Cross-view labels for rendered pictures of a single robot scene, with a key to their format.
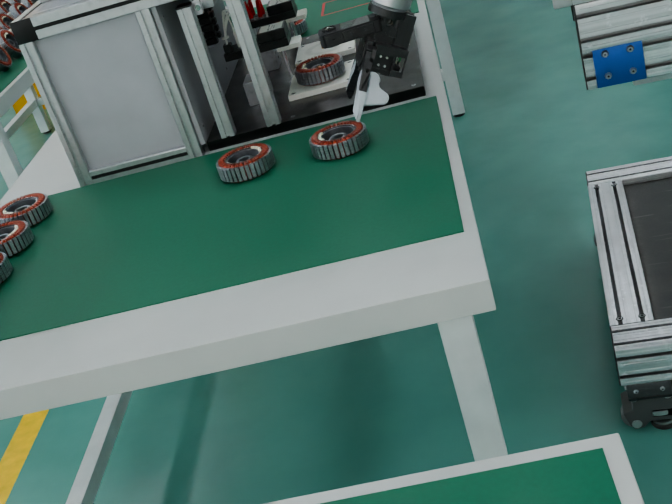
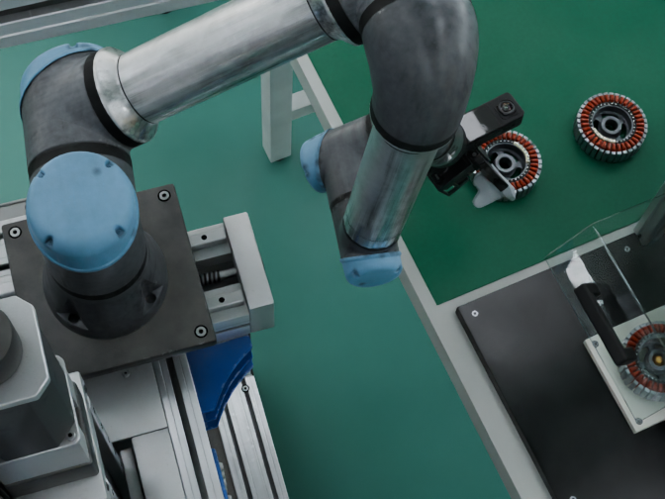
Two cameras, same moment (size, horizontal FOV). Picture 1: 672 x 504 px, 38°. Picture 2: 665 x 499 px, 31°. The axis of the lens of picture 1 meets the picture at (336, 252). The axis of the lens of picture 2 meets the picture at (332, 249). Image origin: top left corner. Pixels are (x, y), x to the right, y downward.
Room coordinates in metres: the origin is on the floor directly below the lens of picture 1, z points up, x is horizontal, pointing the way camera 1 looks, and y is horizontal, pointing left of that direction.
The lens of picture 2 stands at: (2.28, -0.84, 2.42)
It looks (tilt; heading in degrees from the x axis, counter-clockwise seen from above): 66 degrees down; 141
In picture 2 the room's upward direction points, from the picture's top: 6 degrees clockwise
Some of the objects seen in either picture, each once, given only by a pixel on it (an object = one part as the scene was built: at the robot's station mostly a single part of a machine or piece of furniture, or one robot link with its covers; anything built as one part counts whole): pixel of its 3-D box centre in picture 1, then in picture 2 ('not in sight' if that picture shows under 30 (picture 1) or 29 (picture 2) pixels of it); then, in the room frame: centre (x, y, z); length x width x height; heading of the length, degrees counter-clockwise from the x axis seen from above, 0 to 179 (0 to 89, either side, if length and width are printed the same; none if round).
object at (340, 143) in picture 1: (339, 139); (504, 164); (1.74, -0.07, 0.77); 0.11 x 0.11 x 0.04
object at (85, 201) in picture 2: not in sight; (86, 219); (1.68, -0.71, 1.20); 0.13 x 0.12 x 0.14; 157
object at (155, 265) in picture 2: not in sight; (101, 265); (1.69, -0.71, 1.09); 0.15 x 0.15 x 0.10
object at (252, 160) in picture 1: (245, 162); (610, 127); (1.78, 0.11, 0.77); 0.11 x 0.11 x 0.04
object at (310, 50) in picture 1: (326, 49); not in sight; (2.36, -0.13, 0.78); 0.15 x 0.15 x 0.01; 81
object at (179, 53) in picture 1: (202, 33); not in sight; (2.28, 0.14, 0.92); 0.66 x 0.01 x 0.30; 171
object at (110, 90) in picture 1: (114, 99); not in sight; (1.99, 0.34, 0.91); 0.28 x 0.03 x 0.32; 81
